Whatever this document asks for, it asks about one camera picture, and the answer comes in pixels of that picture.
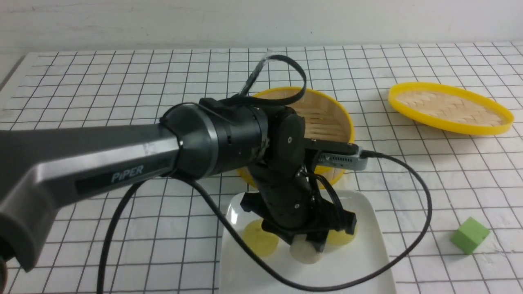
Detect yellow bamboo steamer lid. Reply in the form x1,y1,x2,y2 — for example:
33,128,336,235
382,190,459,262
388,82,514,136

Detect green cube block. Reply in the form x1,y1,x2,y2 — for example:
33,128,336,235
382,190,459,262
450,217,491,255

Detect white grid tablecloth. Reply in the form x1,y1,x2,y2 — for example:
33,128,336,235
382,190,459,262
1,42,523,294

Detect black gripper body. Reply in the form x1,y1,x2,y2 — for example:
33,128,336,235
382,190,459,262
240,165,357,238

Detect yellow bamboo steamer basket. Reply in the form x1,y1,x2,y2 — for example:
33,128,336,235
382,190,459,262
237,86,355,188

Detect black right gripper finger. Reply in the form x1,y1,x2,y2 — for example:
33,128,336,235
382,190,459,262
308,232,329,253

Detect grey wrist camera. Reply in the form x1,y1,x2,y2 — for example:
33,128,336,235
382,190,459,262
303,139,367,172

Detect white square plate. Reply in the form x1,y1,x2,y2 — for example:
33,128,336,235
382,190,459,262
219,189,389,294

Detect yellow steamed bun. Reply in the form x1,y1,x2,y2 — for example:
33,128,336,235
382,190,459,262
326,227,358,246
241,219,279,258

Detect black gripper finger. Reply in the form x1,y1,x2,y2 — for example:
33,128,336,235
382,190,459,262
266,229,302,245

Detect white steamed bun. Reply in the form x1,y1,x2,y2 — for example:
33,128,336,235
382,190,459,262
289,234,322,265

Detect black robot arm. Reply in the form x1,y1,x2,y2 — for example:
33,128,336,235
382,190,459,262
0,97,361,271

